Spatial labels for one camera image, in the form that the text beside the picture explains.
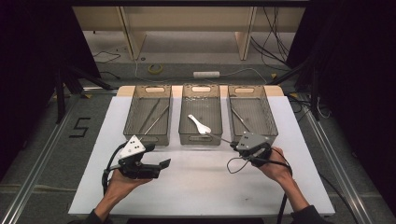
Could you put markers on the aluminium floor rail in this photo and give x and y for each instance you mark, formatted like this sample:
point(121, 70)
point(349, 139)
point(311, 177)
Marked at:
point(40, 161)
point(336, 168)

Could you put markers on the person's left hand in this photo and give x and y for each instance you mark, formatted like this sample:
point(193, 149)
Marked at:
point(120, 188)

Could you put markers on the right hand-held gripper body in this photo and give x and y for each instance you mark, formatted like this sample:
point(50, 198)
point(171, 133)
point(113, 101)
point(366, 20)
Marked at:
point(252, 140)

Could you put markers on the black metal stand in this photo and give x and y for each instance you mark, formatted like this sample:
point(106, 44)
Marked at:
point(314, 93)
point(60, 93)

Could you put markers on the person's right hand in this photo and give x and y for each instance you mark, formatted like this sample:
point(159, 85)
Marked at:
point(278, 169)

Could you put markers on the white ceramic spoon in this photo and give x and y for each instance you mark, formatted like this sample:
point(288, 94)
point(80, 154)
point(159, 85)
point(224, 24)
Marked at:
point(203, 128)

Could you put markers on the black curtain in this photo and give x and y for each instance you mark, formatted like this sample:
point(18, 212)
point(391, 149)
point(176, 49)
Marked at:
point(28, 62)
point(358, 77)

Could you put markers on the white power strip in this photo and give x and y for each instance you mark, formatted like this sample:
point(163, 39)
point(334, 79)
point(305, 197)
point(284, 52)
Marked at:
point(206, 74)

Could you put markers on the white table mat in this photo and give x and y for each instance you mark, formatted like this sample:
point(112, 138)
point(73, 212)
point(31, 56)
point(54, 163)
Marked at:
point(199, 186)

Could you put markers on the grey transparent plastic bin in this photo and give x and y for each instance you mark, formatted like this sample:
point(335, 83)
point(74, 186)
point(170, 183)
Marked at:
point(138, 93)
point(200, 105)
point(258, 115)

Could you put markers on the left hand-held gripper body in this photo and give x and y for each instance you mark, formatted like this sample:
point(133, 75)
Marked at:
point(133, 148)

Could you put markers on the yellow tape roll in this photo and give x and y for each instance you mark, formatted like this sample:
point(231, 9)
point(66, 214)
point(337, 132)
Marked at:
point(155, 69)

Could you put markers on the metal chopstick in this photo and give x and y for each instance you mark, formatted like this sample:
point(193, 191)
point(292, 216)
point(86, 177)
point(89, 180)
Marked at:
point(154, 123)
point(149, 116)

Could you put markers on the light wooden shelf unit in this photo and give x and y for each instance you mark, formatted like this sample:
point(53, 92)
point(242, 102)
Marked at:
point(186, 18)

